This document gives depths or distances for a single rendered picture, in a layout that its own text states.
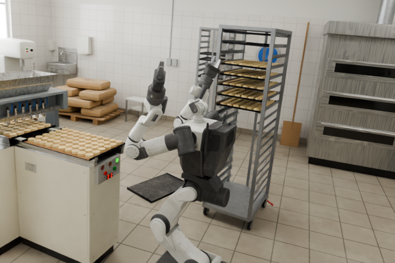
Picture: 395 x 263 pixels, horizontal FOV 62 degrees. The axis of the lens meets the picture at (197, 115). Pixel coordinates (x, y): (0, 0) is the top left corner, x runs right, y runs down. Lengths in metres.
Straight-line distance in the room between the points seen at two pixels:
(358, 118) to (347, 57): 0.84
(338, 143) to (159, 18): 3.77
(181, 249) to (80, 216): 0.74
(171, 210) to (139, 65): 4.72
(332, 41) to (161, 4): 3.14
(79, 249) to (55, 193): 0.43
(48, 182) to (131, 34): 4.51
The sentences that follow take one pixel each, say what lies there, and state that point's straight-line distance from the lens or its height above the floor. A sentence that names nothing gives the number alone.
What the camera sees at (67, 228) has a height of 0.32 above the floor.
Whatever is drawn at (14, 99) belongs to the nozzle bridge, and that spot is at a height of 1.18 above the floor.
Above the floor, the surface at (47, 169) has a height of 0.73.
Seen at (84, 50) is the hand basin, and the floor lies 1.20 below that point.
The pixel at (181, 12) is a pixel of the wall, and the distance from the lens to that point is 6.22.
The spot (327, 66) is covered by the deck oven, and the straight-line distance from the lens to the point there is 4.78.
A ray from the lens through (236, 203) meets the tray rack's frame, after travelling 3.35.
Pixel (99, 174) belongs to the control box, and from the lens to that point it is 2.32.
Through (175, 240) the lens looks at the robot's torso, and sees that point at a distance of 2.26.
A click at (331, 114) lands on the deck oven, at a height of 0.79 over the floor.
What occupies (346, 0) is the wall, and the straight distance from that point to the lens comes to 5.85.
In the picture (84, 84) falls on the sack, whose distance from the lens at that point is 6.32.
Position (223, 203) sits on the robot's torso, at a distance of 1.98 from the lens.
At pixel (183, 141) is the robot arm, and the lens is 1.69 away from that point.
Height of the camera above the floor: 1.75
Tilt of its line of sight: 14 degrees down
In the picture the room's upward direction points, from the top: 5 degrees clockwise
